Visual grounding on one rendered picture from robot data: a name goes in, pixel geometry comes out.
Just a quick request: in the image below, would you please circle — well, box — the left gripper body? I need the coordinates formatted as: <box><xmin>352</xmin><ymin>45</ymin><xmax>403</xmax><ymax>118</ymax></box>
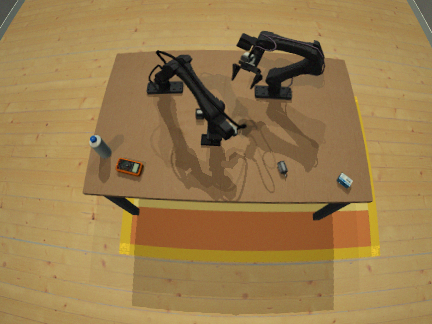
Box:
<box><xmin>235</xmin><ymin>52</ymin><xmax>263</xmax><ymax>77</ymax></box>

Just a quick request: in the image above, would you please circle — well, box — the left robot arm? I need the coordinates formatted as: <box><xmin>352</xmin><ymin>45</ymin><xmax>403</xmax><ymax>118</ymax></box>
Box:
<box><xmin>237</xmin><ymin>31</ymin><xmax>325</xmax><ymax>99</ymax></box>

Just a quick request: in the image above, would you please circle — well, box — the small blue and white box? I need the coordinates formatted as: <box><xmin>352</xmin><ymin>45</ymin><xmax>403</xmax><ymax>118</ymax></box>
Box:
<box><xmin>336</xmin><ymin>173</ymin><xmax>353</xmax><ymax>189</ymax></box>

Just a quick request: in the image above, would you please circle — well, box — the grey bottle with blue cap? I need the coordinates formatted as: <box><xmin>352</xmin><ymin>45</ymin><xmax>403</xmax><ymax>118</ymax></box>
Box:
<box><xmin>89</xmin><ymin>135</ymin><xmax>111</xmax><ymax>159</ymax></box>

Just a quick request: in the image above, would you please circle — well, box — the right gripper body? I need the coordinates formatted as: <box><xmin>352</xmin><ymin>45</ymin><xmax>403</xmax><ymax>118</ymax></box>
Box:
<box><xmin>207</xmin><ymin>123</ymin><xmax>237</xmax><ymax>141</ymax></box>

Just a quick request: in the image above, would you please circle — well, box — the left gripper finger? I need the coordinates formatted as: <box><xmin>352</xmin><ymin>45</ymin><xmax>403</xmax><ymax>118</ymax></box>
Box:
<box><xmin>232</xmin><ymin>64</ymin><xmax>240</xmax><ymax>81</ymax></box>
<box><xmin>250</xmin><ymin>74</ymin><xmax>263</xmax><ymax>89</ymax></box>

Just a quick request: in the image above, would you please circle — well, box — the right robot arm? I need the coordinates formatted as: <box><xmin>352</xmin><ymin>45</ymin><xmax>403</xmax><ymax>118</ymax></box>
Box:
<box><xmin>147</xmin><ymin>55</ymin><xmax>238</xmax><ymax>140</ymax></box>

